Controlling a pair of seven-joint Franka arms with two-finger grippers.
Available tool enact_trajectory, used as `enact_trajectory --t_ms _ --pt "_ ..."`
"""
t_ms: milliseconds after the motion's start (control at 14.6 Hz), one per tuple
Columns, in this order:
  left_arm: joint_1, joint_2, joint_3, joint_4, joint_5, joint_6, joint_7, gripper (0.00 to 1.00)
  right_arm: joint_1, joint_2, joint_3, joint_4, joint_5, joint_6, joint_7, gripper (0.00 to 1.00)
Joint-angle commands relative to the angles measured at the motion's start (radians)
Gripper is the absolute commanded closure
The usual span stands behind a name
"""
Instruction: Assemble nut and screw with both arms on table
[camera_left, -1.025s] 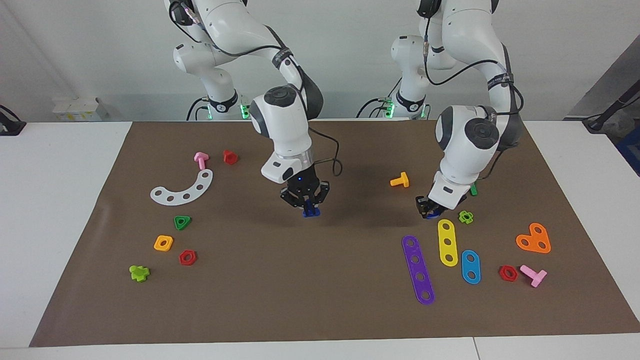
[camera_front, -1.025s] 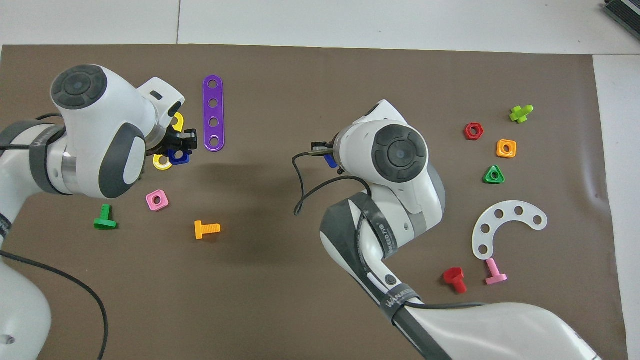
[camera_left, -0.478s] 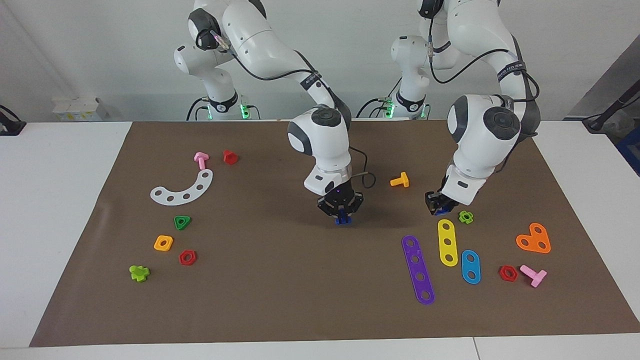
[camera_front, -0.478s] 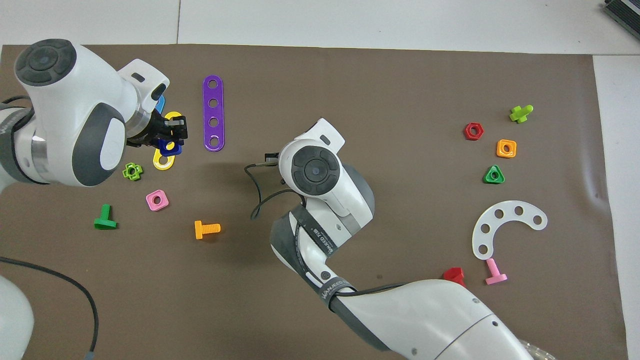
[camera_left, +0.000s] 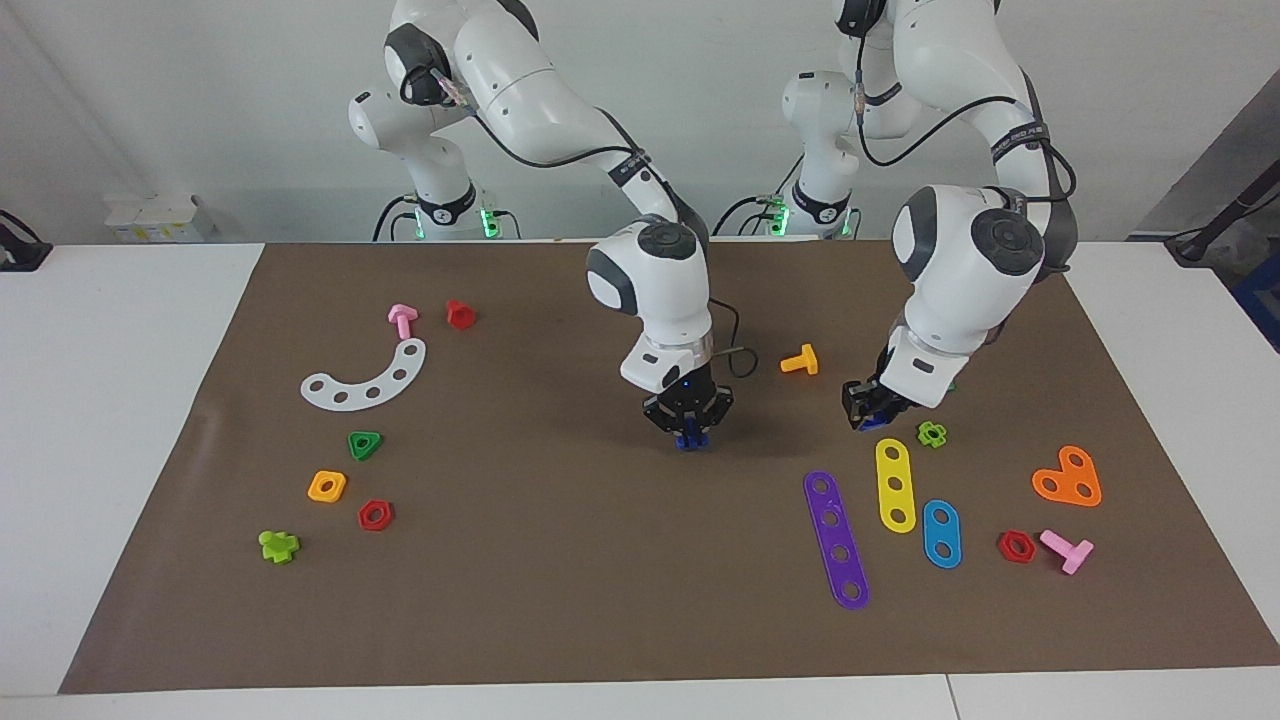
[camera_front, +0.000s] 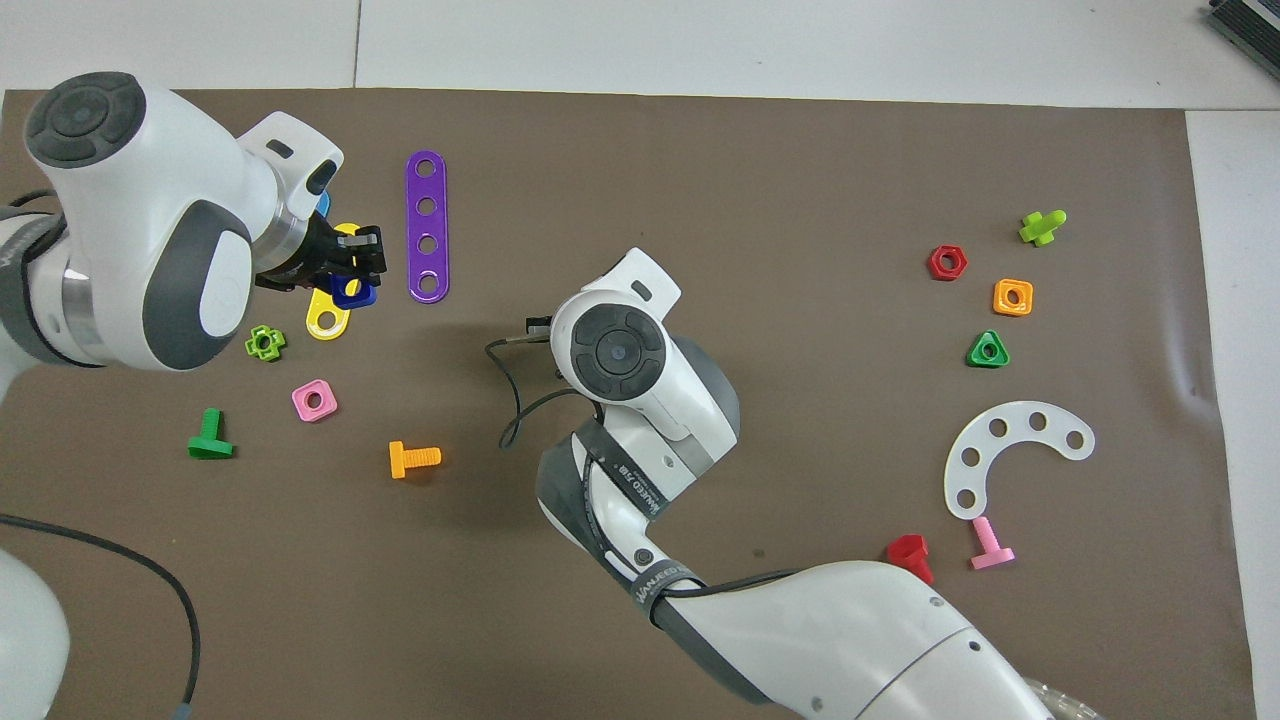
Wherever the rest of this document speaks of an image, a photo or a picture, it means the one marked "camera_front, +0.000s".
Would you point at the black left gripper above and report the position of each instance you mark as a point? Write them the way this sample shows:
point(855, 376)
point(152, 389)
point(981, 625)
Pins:
point(305, 260)

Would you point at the blue square toy nut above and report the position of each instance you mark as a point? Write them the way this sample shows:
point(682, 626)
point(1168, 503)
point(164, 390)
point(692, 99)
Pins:
point(366, 297)

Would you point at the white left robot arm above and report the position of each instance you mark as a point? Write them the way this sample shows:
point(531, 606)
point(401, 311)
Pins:
point(130, 200)

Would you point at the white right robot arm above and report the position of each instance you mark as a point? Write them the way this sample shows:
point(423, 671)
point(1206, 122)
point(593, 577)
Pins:
point(640, 400)

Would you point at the lime cross toy nut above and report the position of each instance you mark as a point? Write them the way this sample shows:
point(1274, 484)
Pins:
point(250, 347)

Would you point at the pink square toy nut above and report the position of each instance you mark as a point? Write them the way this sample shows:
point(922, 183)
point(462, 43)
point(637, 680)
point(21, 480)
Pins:
point(300, 412)

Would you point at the orange plastic toy screw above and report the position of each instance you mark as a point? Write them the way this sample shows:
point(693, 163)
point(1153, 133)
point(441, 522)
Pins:
point(400, 460)

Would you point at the green plastic toy screw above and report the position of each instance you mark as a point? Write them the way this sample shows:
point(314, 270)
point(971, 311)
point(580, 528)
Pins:
point(210, 445)

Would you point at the red hexagon toy nut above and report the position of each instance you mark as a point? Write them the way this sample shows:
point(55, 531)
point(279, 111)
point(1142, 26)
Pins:
point(934, 272)

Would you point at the green triangle toy nut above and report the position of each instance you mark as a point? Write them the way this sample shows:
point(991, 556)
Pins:
point(975, 361)

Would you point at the red plastic toy screw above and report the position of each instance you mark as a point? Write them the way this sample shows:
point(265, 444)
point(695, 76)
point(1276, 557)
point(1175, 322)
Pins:
point(908, 550)

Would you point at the orange square toy nut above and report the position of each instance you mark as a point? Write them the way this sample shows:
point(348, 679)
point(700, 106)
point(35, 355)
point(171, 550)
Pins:
point(1000, 308)

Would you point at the lime cross-head toy screw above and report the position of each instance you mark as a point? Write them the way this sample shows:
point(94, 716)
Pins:
point(1040, 230)

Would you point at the pink plastic toy screw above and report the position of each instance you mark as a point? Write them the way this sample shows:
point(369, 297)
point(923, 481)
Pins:
point(992, 557)

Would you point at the blue two-hole toy bar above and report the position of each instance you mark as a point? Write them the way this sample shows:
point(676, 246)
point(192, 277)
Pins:
point(323, 205)

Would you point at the purple four-hole toy bar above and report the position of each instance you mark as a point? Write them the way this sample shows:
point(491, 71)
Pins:
point(427, 226)

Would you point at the yellow three-hole toy bar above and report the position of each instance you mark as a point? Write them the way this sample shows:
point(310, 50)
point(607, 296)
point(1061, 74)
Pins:
point(313, 312)

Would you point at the brown paper table mat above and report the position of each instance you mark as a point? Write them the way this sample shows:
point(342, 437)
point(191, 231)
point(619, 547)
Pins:
point(760, 200)

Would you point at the white curved five-hole plate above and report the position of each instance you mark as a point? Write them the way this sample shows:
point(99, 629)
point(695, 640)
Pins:
point(1017, 425)

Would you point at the dark ribbed metal device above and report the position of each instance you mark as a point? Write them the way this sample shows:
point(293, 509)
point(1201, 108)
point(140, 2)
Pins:
point(1250, 18)

